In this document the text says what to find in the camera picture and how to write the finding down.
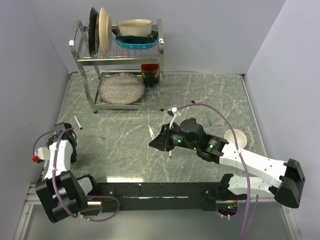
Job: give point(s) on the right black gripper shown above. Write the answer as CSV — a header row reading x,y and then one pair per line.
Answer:
x,y
162,141

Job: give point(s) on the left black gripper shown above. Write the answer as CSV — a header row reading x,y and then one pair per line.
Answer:
x,y
73,159

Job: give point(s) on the red white marker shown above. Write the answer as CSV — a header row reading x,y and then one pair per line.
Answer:
x,y
151,132

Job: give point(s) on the purple pen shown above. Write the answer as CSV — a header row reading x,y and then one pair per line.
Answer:
x,y
209,118

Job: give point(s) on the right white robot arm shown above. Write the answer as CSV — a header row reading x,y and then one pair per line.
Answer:
x,y
218,150

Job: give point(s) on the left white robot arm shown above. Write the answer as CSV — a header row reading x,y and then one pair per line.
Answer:
x,y
60,175

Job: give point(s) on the black tipped white marker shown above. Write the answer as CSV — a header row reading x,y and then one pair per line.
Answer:
x,y
77,122

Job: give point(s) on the black base beam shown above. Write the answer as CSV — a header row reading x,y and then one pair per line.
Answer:
x,y
149,196

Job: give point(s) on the speckled glass plate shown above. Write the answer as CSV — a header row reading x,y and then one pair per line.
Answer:
x,y
121,88

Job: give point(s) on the steel dish rack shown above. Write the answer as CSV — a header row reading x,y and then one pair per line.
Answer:
x,y
119,60

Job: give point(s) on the red black cup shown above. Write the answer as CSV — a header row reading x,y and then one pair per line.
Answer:
x,y
150,74

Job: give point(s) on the blue dotted dish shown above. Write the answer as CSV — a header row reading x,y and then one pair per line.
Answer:
x,y
137,46

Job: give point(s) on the black plate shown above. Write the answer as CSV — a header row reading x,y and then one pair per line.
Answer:
x,y
93,32

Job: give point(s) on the black dish under bowl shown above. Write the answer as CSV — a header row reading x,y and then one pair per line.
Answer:
x,y
130,39

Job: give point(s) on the beige plate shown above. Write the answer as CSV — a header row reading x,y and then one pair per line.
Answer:
x,y
105,32

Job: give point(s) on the cream bowl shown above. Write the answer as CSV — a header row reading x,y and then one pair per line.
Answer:
x,y
135,27

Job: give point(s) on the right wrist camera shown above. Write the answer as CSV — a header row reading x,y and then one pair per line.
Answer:
x,y
174,113

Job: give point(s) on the aluminium frame rail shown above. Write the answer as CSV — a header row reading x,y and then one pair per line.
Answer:
x,y
230,187

